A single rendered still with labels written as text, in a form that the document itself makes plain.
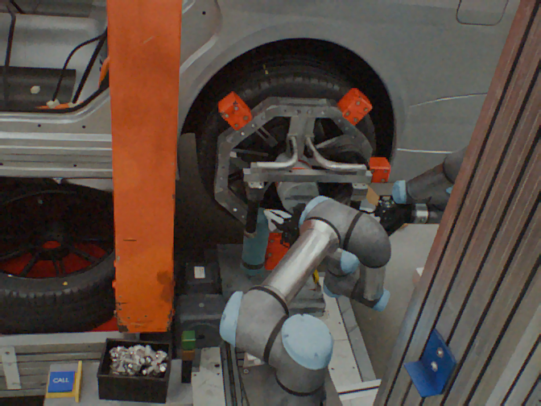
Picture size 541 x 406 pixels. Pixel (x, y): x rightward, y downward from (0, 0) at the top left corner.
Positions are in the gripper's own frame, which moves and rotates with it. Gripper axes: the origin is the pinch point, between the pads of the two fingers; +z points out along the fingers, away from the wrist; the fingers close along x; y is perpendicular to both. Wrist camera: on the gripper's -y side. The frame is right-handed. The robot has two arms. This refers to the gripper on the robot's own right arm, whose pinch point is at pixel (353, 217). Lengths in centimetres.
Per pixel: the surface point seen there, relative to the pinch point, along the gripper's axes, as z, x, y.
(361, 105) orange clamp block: -2.1, -24.2, 28.6
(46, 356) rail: 100, 17, -48
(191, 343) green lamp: 55, 37, -15
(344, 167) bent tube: 6.0, -4.6, 17.9
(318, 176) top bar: 14.0, -3.9, 14.7
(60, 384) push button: 92, 38, -31
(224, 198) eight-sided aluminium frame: 40.6, -20.5, -10.2
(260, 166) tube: 33.0, -4.6, 17.7
